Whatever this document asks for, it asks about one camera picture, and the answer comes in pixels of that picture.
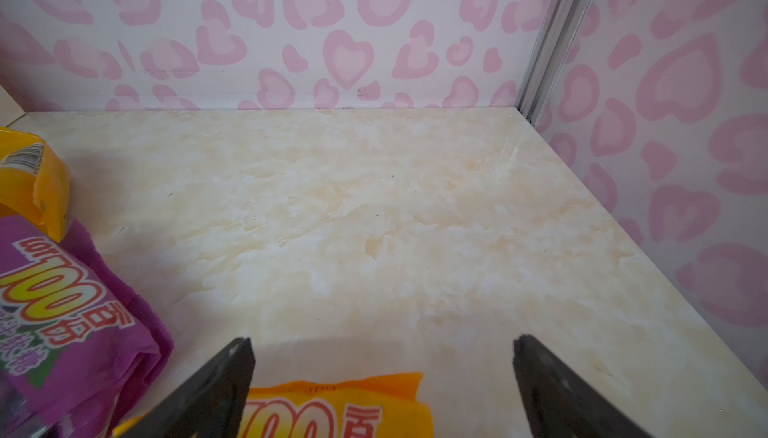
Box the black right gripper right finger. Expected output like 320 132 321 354
512 334 650 438

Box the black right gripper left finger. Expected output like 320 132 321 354
117 338 256 438

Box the yellow snack bag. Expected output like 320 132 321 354
112 372 435 438

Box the purple grape candy bag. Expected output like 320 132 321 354
1 216 174 437

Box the yellow candy bag far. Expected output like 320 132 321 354
0 128 71 242

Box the aluminium frame post right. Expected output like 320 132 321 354
515 0 592 125

